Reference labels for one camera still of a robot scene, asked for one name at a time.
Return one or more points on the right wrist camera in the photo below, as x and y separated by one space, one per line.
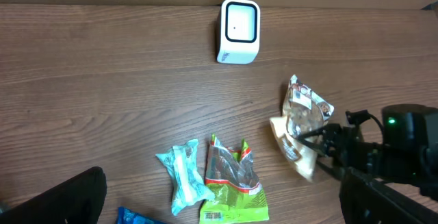
357 118

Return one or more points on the blue snack packet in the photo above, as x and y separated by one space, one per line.
126 216

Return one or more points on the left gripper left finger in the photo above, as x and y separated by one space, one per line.
79 199

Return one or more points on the green gummy candy bag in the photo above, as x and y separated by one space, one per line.
239 194

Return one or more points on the beige cookie snack bag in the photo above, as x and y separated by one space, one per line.
303 111

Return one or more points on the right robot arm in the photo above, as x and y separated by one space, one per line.
401 147

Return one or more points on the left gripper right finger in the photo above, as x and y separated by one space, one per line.
365 200

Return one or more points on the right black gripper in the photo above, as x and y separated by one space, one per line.
347 148

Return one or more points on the white barcode scanner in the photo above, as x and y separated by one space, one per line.
238 32

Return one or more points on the teal white candy packet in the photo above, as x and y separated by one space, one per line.
189 187

